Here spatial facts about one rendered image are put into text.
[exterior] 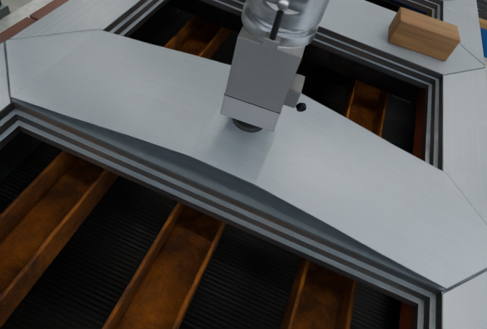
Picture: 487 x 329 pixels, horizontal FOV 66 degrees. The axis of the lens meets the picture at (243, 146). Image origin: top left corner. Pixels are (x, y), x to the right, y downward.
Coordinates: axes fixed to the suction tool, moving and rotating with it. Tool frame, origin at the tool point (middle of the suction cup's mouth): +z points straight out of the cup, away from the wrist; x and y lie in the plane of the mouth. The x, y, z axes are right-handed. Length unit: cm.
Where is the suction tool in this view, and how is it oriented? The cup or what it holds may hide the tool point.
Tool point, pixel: (246, 125)
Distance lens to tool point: 48.5
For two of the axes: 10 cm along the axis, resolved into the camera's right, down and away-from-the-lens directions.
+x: -9.5, -3.2, 0.2
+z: -2.0, 6.3, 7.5
